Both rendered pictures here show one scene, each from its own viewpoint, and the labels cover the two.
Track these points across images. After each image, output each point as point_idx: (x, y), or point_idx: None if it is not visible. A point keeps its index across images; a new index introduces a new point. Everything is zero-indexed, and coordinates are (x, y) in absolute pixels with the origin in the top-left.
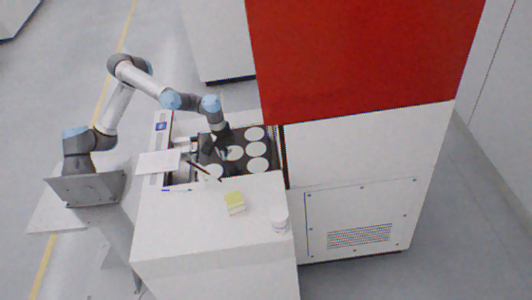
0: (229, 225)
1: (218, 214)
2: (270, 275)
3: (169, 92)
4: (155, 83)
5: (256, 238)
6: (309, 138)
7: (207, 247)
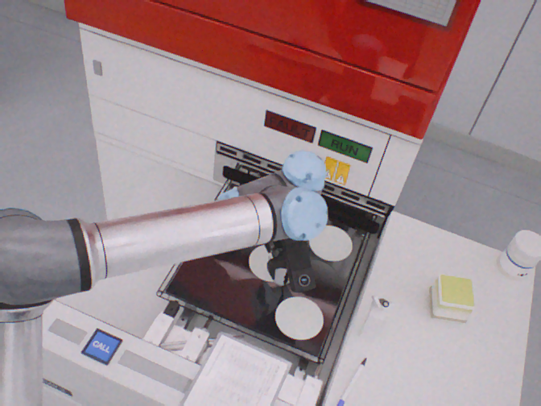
0: (479, 333)
1: (447, 340)
2: None
3: (308, 192)
4: (231, 206)
5: (521, 307)
6: None
7: (514, 386)
